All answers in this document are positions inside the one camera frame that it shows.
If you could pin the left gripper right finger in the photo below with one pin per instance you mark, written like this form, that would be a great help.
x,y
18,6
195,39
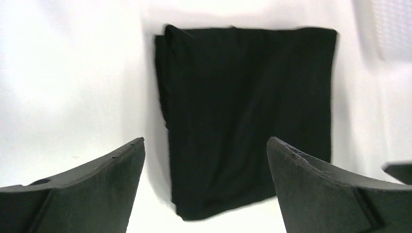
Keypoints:
x,y
317,197

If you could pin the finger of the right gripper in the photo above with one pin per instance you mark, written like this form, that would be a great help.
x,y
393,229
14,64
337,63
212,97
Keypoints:
x,y
400,171

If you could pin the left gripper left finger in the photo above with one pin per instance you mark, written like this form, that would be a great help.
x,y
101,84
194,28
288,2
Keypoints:
x,y
96,197

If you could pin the black t shirt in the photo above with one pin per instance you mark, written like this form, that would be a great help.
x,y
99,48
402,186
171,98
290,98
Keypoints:
x,y
223,93

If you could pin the white plastic basket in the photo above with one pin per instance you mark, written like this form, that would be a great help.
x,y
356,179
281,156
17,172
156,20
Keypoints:
x,y
385,28

